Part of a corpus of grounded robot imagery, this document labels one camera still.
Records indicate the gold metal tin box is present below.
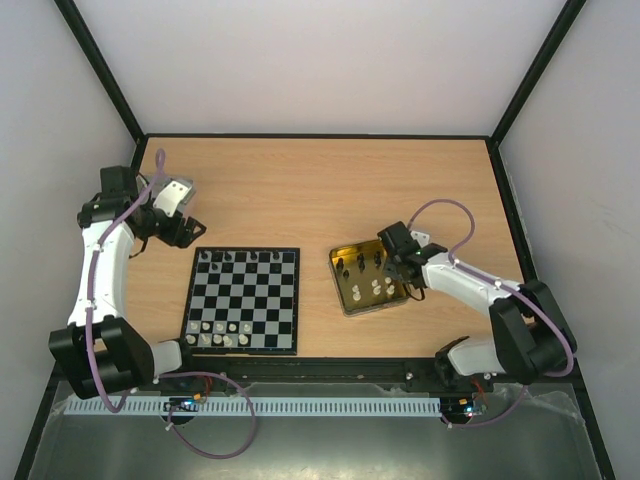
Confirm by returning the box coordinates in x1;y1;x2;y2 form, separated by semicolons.
328;239;408;317

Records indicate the black silver chess board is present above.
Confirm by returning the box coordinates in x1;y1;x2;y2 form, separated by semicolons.
181;247;301;355

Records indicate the silver metal tin lid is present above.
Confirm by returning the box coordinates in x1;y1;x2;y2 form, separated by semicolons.
142;173;196;217

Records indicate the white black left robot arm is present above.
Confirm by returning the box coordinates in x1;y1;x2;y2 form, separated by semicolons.
48;166;206;400

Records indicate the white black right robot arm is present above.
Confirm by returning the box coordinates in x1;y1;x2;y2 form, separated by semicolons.
378;222;577;392

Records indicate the right controller circuit board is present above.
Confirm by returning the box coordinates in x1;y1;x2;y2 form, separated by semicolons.
440;397;487;424

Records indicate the controller circuit board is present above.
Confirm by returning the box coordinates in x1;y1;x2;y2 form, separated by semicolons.
161;394;208;413
440;397;487;424

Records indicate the left controller circuit board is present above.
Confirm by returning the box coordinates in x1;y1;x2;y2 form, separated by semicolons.
161;394;208;413

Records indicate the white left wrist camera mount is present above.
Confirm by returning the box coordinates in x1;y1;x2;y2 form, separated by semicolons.
153;180;192;217

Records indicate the black enclosure frame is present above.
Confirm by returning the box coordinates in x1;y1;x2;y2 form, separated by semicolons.
14;0;617;480

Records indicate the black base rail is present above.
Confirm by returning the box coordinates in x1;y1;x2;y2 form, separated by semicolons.
137;355;496;394

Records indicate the white slotted cable duct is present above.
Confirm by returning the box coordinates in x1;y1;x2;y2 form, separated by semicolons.
64;395;442;417

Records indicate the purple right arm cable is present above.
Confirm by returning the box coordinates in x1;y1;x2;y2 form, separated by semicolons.
409;199;576;430

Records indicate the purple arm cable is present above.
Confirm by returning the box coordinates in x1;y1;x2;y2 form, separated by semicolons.
409;199;576;430
84;148;257;459

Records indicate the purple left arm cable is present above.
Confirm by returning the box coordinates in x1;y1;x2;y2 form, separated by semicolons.
84;148;257;459

